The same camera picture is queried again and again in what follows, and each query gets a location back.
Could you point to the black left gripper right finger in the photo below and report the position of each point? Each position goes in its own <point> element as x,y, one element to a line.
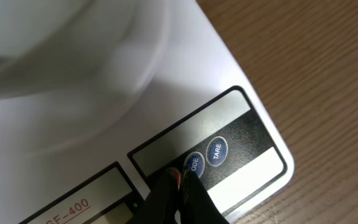
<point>195,205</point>

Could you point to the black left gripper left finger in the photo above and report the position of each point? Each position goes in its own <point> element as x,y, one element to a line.
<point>161,204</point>

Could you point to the white digital kitchen scale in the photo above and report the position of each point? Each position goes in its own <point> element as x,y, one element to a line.
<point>79,154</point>

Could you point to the light blue bowl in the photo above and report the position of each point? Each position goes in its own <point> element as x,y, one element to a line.
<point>48,44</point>

